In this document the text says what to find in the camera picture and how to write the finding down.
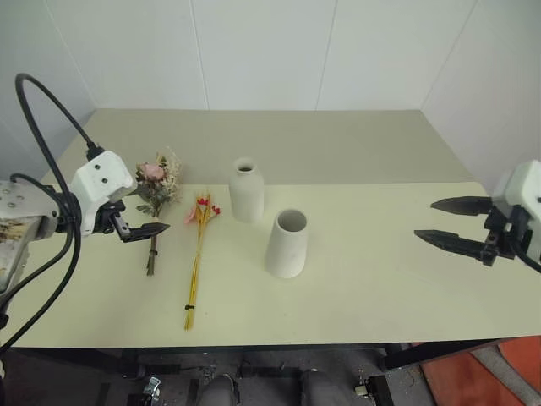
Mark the white cone shaped vase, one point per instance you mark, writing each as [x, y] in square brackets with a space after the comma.
[286, 249]

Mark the silver caster wheel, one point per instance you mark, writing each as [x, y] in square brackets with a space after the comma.
[362, 387]
[153, 385]

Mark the orange floor mat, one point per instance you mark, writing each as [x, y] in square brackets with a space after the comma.
[486, 380]

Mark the yellow stem red berry bouquet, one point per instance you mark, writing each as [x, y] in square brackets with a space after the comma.
[198, 237]

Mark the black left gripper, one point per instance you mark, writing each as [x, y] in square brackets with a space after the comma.
[105, 217]

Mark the dark rounded shape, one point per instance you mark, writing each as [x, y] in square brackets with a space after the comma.
[217, 391]

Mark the white bottle shaped vase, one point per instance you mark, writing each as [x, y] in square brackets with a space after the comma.
[247, 194]

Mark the pink dried flower bouquet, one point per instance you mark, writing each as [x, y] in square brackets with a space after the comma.
[155, 177]

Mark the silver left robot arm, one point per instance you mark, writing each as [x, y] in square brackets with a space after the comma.
[17, 203]

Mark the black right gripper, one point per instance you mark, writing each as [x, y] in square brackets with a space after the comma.
[505, 237]

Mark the black table frame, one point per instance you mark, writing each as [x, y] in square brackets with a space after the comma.
[435, 351]

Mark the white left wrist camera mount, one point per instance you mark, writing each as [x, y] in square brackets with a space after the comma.
[99, 177]

